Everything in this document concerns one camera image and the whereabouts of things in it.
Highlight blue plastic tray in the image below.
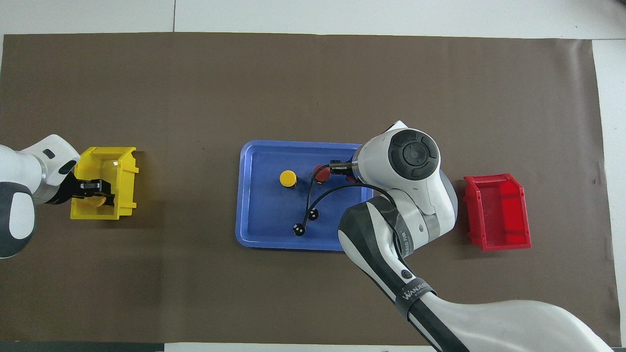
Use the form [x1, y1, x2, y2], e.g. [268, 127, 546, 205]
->
[235, 140, 375, 252]

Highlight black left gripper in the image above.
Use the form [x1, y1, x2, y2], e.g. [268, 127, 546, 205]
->
[49, 172, 116, 206]

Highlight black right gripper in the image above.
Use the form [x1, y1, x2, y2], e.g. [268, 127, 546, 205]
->
[331, 159, 360, 182]

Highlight brown table mat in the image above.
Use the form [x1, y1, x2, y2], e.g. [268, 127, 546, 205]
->
[0, 32, 622, 345]

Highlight red plastic bin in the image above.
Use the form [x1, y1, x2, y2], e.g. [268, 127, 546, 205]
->
[463, 173, 532, 252]

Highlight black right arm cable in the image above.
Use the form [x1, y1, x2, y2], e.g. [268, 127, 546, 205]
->
[298, 164, 406, 255]

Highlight yellow plastic bin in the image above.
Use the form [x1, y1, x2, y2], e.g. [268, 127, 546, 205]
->
[70, 147, 139, 220]

